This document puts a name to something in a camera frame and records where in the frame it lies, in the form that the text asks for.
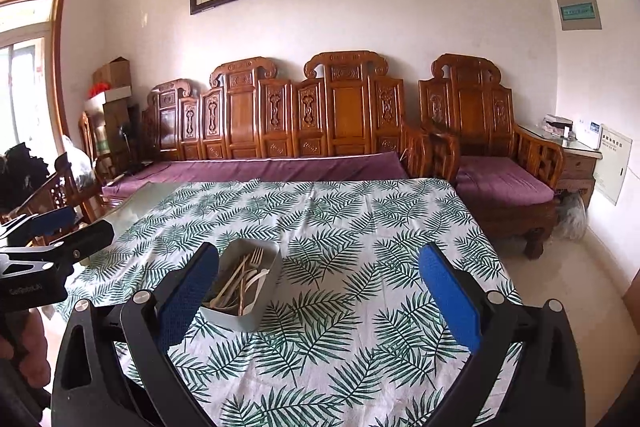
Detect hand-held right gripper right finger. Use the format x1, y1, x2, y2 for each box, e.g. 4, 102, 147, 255
417, 242, 586, 427

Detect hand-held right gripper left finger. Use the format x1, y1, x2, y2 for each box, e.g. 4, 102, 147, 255
51, 242, 221, 427

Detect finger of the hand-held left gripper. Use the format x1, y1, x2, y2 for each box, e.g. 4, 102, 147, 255
50, 219, 115, 265
0, 206, 77, 240

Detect wooden chopstick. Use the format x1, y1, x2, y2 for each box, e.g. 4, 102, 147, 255
212, 254, 249, 305
209, 259, 246, 309

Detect grey rectangular container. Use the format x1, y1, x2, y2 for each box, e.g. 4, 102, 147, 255
200, 237, 282, 317

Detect white plastic spoon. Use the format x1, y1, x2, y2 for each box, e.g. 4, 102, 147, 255
245, 269, 271, 298

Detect person's left hand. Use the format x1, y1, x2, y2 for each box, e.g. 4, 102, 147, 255
0, 309, 48, 385

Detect carved dark wooden chair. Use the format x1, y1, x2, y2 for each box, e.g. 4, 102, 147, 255
20, 152, 101, 233

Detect black bags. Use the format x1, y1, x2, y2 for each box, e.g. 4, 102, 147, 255
0, 143, 51, 208

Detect translucent plastic bag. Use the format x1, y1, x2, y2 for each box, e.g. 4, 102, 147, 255
60, 134, 96, 190

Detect tall cardboard box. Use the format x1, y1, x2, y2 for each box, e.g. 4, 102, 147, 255
102, 99, 141, 158

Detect leaf print tablecloth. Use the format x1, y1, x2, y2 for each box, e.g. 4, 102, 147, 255
65, 178, 523, 427

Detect purple armchair cushion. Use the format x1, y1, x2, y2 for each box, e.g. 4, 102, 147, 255
456, 155, 556, 202

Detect white flat box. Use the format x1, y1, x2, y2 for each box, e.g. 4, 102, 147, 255
85, 87, 133, 112

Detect purple sofa cushion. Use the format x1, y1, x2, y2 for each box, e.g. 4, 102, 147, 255
101, 152, 411, 202

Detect clear plastic bag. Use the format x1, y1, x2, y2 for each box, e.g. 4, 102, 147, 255
555, 192, 588, 240

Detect wooden framed window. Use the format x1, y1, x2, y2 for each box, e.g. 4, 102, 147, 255
0, 0, 68, 148

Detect brown cardboard box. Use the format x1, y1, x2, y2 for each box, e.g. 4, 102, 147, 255
92, 57, 132, 88

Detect wooden side table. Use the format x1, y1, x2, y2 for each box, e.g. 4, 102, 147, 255
517, 122, 603, 208

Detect carved wooden sofa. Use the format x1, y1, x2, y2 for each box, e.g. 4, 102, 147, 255
141, 51, 431, 180

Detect carved wooden armchair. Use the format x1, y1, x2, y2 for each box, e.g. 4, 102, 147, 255
419, 53, 565, 260

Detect white device with screen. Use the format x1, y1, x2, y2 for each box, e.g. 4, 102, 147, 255
575, 119, 602, 148

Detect grey wall box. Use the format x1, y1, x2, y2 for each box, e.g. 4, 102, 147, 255
556, 0, 603, 31

